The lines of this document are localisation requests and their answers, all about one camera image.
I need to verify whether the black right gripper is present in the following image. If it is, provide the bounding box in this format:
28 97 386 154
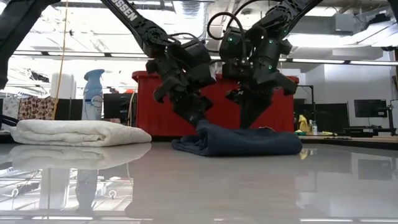
226 60 298 129

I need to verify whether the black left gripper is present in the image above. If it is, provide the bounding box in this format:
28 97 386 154
146 54 215 128

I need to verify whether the dark garment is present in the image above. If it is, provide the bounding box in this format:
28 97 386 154
170 119 303 157

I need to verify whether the white textured towel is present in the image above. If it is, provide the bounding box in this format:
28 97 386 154
11 119 152 147

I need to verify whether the red plastic bin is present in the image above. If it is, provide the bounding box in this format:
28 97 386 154
132 70 300 138

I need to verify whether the yellow cloth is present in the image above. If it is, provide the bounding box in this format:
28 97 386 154
298 114 309 133

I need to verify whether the black thin stand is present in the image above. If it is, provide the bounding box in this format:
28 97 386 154
298 84 315 121

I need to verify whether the black partition panel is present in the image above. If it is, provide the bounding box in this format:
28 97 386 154
294 102 349 131

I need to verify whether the long light bar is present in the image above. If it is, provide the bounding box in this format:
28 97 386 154
12 49 398 67

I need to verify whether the black display panel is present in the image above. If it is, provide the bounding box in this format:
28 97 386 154
55 98 84 121

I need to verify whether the black monitor stand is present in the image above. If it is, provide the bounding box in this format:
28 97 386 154
343 104 398 137

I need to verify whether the floral patterned cloth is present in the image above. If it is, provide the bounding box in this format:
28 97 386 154
17 96 58 121

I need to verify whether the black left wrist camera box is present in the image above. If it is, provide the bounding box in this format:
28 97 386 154
180 39 217 88

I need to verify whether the yellow reel cable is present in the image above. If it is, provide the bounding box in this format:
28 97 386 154
127 91 137 125

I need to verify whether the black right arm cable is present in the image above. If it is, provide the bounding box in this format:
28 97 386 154
206 0 274 58

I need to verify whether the wide silver ventilation duct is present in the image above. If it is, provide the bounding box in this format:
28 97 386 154
177 0 208 41

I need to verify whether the black wall monitor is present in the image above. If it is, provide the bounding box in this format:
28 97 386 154
354 98 388 118

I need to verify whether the yellow hanging rope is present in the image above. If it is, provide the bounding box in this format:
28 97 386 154
51 0 70 121

